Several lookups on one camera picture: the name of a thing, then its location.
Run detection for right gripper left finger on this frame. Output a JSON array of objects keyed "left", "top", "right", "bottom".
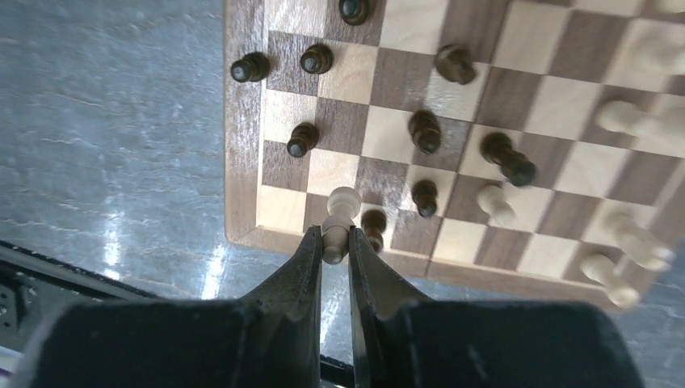
[{"left": 236, "top": 226, "right": 322, "bottom": 387}]

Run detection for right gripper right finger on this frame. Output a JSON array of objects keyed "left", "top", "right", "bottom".
[{"left": 348, "top": 226, "right": 428, "bottom": 387}]

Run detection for light chess pawn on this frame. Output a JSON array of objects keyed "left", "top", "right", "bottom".
[{"left": 321, "top": 187, "right": 362, "bottom": 265}]

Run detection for wooden chess board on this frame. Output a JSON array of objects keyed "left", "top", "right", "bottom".
[{"left": 223, "top": 1, "right": 684, "bottom": 309}]

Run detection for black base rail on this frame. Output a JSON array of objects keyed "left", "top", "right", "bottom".
[{"left": 1, "top": 241, "right": 157, "bottom": 352}]

